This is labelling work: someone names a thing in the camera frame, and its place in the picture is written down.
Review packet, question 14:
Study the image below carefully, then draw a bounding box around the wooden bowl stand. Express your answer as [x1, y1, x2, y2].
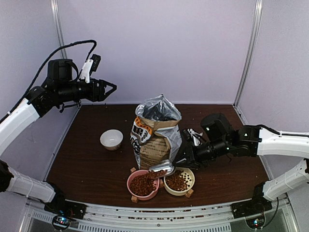
[131, 168, 194, 203]

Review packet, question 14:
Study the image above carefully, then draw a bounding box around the circuit board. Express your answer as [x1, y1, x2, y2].
[52, 216, 72, 230]
[246, 217, 265, 230]

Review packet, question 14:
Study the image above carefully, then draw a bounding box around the silver metal scoop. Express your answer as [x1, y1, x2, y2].
[149, 159, 176, 177]

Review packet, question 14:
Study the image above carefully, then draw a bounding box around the left circuit board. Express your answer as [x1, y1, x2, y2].
[52, 216, 72, 230]

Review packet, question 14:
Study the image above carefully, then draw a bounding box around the aluminium corner post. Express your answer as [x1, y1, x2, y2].
[50, 0, 65, 46]
[233, 0, 263, 108]

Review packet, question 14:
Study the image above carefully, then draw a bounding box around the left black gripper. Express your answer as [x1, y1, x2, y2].
[56, 77, 117, 102]

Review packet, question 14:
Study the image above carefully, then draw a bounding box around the front aluminium rail frame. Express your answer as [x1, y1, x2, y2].
[24, 189, 294, 232]

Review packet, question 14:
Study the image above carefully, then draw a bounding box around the left aluminium corner post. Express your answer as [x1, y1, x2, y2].
[50, 0, 65, 46]

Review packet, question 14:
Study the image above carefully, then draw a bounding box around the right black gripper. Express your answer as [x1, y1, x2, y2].
[172, 138, 230, 170]

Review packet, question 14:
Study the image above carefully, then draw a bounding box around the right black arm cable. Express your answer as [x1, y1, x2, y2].
[274, 197, 280, 223]

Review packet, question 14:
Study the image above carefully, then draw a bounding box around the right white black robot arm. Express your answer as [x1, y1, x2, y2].
[172, 113, 309, 214]

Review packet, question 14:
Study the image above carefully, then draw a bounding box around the brown pet food bag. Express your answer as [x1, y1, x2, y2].
[130, 94, 182, 170]

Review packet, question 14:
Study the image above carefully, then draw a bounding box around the right circuit board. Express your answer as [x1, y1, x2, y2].
[246, 217, 265, 230]

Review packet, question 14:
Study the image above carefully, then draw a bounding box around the brown kibble in cream bowl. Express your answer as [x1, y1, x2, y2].
[165, 170, 192, 191]

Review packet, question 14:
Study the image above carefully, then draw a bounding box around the brown kibble in pink bowl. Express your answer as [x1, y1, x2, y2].
[129, 174, 155, 196]

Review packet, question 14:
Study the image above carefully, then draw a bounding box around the right aluminium corner post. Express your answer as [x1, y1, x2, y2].
[233, 0, 263, 108]

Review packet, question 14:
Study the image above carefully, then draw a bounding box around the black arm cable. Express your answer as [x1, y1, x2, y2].
[274, 197, 280, 223]
[0, 40, 97, 124]

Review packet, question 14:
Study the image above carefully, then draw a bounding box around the white ceramic bowl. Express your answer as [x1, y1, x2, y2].
[100, 129, 123, 151]

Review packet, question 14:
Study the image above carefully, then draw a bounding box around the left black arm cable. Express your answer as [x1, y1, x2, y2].
[0, 40, 97, 124]

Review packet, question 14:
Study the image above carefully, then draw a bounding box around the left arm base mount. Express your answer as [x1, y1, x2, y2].
[42, 182, 86, 219]

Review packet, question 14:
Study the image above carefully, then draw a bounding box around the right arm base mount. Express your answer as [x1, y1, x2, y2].
[231, 182, 272, 218]

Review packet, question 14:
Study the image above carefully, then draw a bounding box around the pink pet bowl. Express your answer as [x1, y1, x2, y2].
[126, 170, 160, 201]

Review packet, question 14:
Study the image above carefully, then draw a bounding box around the brown kibble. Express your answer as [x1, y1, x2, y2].
[146, 170, 167, 179]
[129, 174, 155, 196]
[165, 170, 192, 191]

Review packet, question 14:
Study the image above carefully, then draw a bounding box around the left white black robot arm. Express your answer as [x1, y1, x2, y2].
[0, 55, 117, 215]

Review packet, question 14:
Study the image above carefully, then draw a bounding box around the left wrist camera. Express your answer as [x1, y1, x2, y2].
[78, 54, 101, 84]

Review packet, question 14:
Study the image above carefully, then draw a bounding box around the cream cat-ear pet bowl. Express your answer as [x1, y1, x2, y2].
[163, 167, 195, 196]

